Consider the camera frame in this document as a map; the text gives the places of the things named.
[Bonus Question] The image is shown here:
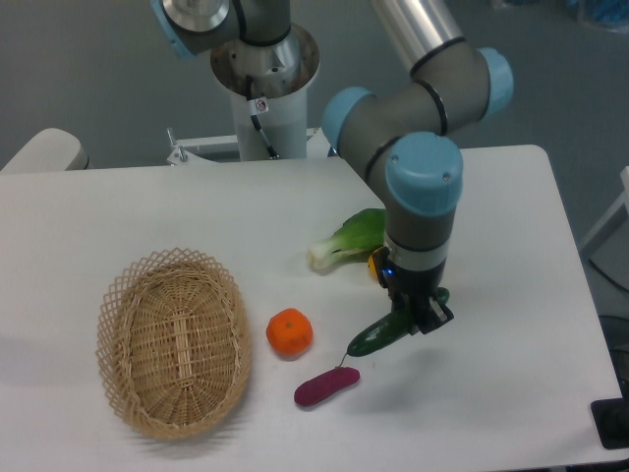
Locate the green bok choy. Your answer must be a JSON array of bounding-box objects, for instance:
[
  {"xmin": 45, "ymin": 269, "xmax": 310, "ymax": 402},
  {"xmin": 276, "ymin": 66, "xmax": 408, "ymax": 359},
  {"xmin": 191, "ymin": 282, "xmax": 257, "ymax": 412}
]
[{"xmin": 307, "ymin": 208, "xmax": 385, "ymax": 271}]

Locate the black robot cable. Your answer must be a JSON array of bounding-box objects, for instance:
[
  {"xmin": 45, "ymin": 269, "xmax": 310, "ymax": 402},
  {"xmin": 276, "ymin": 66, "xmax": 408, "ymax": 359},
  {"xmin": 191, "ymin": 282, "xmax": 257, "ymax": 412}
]
[{"xmin": 245, "ymin": 73, "xmax": 281, "ymax": 160}]

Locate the yellow lemon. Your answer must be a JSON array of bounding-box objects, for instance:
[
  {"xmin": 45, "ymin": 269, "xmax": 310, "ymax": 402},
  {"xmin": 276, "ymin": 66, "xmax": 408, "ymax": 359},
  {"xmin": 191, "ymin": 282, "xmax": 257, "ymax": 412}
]
[{"xmin": 368, "ymin": 246, "xmax": 389, "ymax": 282}]

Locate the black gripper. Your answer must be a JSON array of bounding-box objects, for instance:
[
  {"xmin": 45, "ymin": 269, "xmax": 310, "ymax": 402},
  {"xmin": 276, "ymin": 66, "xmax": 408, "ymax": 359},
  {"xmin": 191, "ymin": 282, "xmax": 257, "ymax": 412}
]
[{"xmin": 379, "ymin": 254, "xmax": 453, "ymax": 334}]

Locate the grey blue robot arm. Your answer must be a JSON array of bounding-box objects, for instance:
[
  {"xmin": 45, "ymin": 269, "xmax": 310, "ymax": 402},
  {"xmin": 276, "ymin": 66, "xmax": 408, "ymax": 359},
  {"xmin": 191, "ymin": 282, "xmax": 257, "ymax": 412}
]
[{"xmin": 151, "ymin": 1, "xmax": 513, "ymax": 333}]

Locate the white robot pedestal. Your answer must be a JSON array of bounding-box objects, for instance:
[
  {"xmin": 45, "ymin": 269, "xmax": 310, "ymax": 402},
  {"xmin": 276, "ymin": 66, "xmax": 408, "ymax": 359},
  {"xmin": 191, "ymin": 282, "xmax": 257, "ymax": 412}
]
[{"xmin": 210, "ymin": 24, "xmax": 319, "ymax": 161}]

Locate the white metal frame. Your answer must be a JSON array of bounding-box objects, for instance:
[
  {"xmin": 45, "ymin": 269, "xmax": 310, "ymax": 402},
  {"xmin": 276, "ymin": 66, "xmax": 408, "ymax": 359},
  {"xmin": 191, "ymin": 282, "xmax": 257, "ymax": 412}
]
[{"xmin": 578, "ymin": 167, "xmax": 628, "ymax": 258}]

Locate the purple sweet potato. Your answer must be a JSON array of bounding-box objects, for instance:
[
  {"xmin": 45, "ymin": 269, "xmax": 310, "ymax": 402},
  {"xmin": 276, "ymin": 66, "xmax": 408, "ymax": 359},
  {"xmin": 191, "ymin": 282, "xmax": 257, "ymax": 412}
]
[{"xmin": 294, "ymin": 367, "xmax": 361, "ymax": 408}]

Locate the white base bracket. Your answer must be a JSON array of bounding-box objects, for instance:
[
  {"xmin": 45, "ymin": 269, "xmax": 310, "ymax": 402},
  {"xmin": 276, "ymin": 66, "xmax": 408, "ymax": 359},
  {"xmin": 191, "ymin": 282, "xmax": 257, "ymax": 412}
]
[{"xmin": 166, "ymin": 128, "xmax": 337, "ymax": 166}]

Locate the black device at table edge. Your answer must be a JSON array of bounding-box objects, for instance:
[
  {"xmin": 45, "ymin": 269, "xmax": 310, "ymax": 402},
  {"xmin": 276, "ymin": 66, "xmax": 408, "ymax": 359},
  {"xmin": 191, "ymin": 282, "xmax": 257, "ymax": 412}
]
[{"xmin": 591, "ymin": 398, "xmax": 628, "ymax": 449}]

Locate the white chair armrest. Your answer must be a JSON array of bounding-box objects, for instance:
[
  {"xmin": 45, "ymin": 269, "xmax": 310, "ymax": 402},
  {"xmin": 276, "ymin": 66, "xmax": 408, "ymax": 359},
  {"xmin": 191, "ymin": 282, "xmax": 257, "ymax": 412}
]
[{"xmin": 1, "ymin": 128, "xmax": 90, "ymax": 175}]

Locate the green cucumber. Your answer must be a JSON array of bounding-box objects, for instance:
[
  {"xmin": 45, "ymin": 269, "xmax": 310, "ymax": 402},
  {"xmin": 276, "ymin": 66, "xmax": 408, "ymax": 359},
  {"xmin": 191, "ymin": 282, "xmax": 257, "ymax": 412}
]
[{"xmin": 339, "ymin": 287, "xmax": 450, "ymax": 367}]

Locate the woven wicker basket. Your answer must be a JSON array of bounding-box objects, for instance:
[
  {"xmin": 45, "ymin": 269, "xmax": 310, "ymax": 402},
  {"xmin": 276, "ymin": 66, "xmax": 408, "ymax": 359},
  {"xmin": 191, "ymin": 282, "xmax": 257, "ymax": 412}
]
[{"xmin": 95, "ymin": 248, "xmax": 252, "ymax": 440}]

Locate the orange tangerine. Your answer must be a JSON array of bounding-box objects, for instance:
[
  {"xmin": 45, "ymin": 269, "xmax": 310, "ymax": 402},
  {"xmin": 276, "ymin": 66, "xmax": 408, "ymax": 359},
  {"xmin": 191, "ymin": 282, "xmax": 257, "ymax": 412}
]
[{"xmin": 265, "ymin": 308, "xmax": 314, "ymax": 357}]

